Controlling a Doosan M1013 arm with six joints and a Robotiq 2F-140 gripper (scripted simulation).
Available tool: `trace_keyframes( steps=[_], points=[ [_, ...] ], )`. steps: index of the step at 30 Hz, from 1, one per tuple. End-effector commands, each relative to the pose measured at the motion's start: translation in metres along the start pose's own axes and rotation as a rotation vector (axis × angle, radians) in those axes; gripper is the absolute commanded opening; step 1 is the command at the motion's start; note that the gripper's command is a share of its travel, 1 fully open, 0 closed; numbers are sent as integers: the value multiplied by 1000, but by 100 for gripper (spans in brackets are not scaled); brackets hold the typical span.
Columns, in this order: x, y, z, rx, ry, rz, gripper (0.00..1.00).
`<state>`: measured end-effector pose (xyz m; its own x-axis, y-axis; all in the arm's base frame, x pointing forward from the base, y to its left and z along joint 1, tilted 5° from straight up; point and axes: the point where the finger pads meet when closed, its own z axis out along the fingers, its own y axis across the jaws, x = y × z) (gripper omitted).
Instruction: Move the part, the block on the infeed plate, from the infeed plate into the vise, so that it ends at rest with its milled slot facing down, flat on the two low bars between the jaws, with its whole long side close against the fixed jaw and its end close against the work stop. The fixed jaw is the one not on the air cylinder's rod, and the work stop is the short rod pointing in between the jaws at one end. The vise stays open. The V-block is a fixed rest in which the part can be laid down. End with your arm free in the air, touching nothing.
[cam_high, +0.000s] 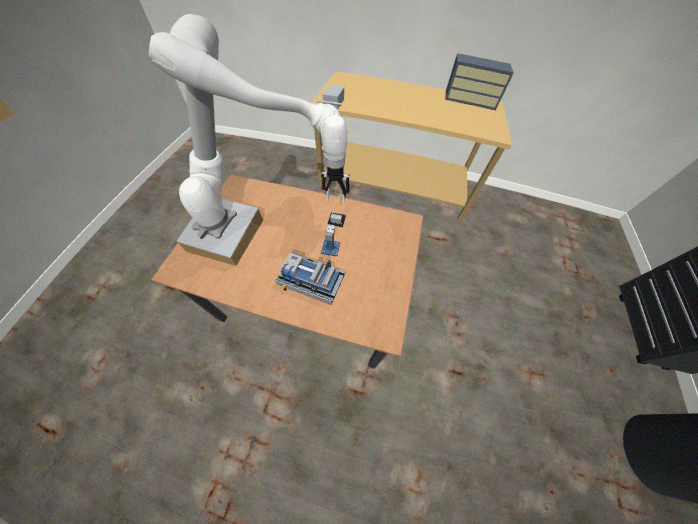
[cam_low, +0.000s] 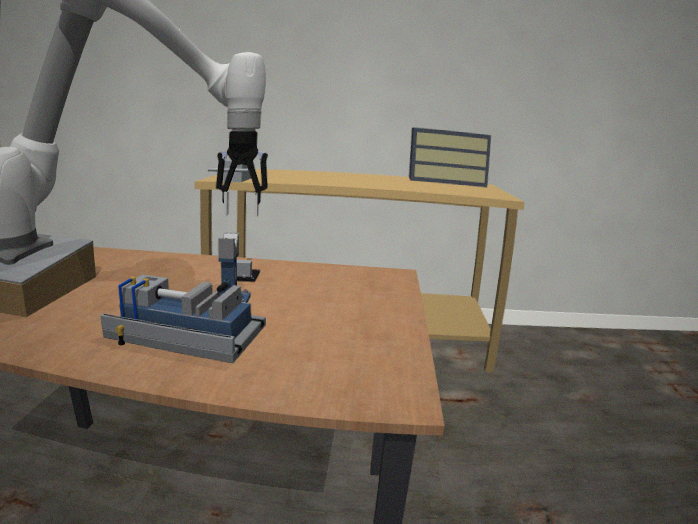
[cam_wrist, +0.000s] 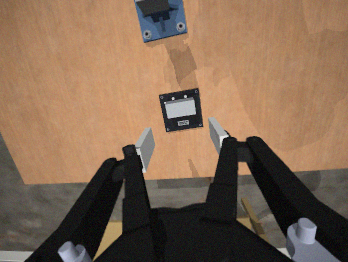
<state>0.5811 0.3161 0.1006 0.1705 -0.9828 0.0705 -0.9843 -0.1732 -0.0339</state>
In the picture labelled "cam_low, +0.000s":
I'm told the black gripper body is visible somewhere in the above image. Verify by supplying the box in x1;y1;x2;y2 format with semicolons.
227;130;258;165

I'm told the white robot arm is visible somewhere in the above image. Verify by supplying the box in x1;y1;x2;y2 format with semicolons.
0;0;266;265

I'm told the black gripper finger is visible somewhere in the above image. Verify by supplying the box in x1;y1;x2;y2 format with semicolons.
216;151;239;216
244;151;268;217

